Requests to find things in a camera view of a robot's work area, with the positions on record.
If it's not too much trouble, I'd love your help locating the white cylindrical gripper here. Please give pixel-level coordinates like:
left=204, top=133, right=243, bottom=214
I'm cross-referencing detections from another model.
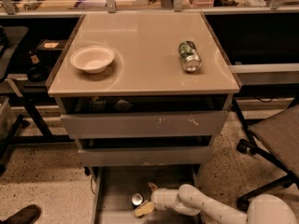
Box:
left=134, top=182, right=200, bottom=217

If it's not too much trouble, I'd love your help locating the dark pepsi can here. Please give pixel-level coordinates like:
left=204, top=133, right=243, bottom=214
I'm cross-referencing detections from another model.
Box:
left=131, top=193, right=144, bottom=209

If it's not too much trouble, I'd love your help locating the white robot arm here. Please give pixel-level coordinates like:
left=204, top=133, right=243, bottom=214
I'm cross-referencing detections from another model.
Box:
left=131, top=182, right=298, bottom=224

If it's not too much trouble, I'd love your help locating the grey open bottom drawer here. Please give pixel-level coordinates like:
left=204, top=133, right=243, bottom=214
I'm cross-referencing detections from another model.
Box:
left=91, top=165, right=206, bottom=224

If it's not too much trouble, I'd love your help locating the grey middle drawer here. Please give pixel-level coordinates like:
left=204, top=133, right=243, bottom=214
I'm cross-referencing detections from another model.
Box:
left=78, top=147, right=211, bottom=166

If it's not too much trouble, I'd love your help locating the grey top drawer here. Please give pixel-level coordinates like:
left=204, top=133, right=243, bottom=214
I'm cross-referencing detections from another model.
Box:
left=61, top=111, right=228, bottom=139

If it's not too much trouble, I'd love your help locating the grey drawer cabinet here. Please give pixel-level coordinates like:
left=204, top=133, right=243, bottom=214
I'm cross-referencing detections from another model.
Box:
left=45, top=10, right=243, bottom=224

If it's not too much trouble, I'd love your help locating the green soda can lying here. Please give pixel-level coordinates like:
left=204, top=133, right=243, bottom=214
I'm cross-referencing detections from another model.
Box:
left=178, top=41, right=202, bottom=73

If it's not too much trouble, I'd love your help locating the dark shoe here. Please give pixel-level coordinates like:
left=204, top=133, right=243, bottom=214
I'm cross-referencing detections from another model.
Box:
left=0, top=204, right=41, bottom=224

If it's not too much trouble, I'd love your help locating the black office chair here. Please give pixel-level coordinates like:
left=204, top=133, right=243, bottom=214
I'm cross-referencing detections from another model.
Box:
left=232, top=101, right=299, bottom=211

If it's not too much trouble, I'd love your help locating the white paper bowl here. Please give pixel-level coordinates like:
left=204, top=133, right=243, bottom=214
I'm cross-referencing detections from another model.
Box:
left=70, top=46, right=115, bottom=74

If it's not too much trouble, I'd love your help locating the black round object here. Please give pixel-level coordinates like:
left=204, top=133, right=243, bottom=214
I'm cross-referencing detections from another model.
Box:
left=27, top=66, right=49, bottom=82

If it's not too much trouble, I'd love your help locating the dark glass bottle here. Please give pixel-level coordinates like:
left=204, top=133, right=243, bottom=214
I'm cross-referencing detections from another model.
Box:
left=28, top=50, right=42, bottom=68

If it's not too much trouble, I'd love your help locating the black side table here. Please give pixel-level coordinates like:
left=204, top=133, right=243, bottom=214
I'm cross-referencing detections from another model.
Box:
left=0, top=26, right=72, bottom=174

